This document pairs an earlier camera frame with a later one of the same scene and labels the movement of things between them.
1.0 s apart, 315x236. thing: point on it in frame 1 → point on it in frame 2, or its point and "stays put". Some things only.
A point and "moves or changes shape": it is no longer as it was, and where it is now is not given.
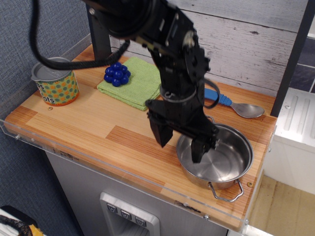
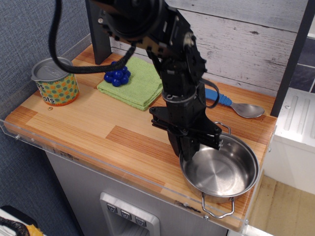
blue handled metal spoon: (245, 110) stays put
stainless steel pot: (219, 169) moves or changes shape
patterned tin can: (58, 87) stays put
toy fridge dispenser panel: (123, 219) stays put
